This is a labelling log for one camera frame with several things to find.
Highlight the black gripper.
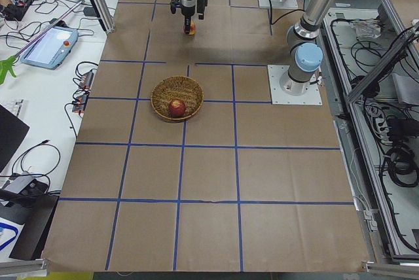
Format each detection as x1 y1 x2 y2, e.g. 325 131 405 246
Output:
170 0 208 34

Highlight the red yellow apple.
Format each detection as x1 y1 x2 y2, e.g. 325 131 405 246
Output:
184 21 196 35

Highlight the woven wicker basket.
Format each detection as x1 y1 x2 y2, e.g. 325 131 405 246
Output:
151 75 204 122

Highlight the teach pendant tablet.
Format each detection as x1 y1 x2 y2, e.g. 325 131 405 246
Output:
20 27 79 69

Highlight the dark red apple in basket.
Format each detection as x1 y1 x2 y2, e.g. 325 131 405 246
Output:
168 99 186 118

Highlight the green reacher grabber stick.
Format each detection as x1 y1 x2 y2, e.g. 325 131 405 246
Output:
0 0 83 84

